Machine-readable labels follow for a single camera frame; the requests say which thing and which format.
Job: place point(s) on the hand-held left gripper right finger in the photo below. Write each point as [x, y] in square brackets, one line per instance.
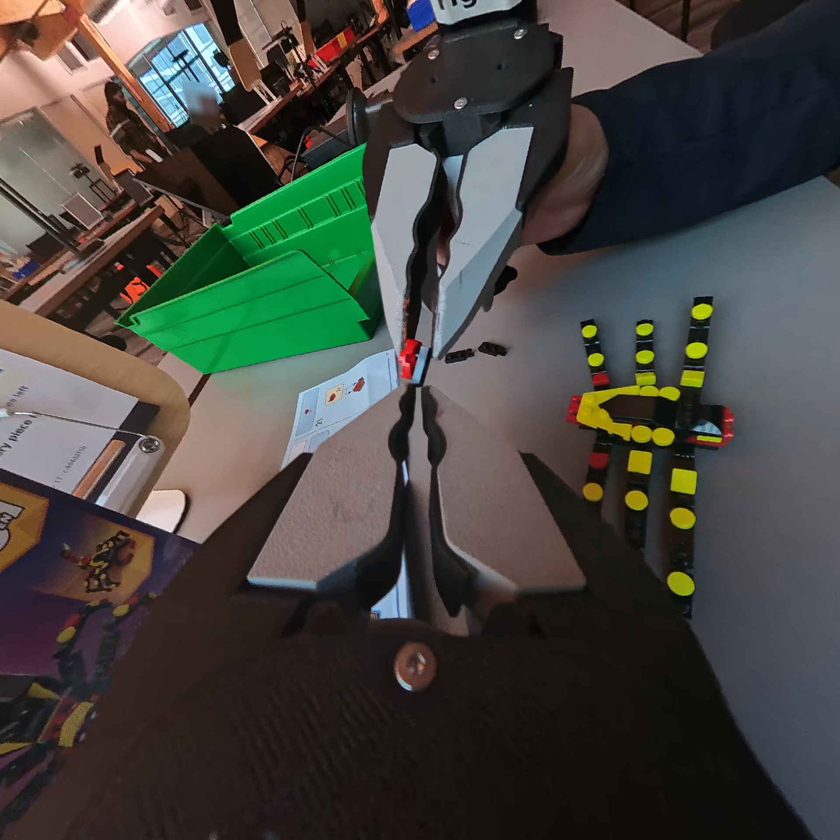
[505, 518]

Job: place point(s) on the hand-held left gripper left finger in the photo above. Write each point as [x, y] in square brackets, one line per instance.
[321, 518]

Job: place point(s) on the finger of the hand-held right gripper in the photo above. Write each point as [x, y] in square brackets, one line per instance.
[489, 210]
[397, 223]

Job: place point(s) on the small red lego piece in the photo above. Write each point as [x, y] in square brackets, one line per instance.
[411, 358]

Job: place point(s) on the person's right forearm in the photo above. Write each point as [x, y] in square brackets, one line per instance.
[709, 131]

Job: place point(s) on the lego instruction booklet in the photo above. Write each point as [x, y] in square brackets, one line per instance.
[341, 403]

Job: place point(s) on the small black lego piece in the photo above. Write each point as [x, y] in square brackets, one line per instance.
[459, 356]
[492, 348]

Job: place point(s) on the black yellow lego spider model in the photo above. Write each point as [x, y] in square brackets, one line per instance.
[646, 433]

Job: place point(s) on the lego set box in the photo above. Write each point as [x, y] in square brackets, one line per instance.
[79, 590]

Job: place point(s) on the person's right hand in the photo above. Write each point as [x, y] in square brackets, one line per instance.
[574, 184]

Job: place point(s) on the white stand base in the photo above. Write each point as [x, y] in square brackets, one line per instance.
[164, 512]

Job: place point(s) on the green plastic bin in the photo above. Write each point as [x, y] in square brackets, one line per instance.
[262, 315]

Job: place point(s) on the metal board clip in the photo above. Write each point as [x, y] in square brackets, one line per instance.
[124, 472]

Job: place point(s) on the wooden display board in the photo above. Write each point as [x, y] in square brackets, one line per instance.
[157, 387]

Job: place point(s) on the printed instruction sheet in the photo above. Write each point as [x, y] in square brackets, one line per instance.
[59, 407]

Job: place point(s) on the long wooden workbench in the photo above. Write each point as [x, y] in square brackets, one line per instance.
[92, 253]

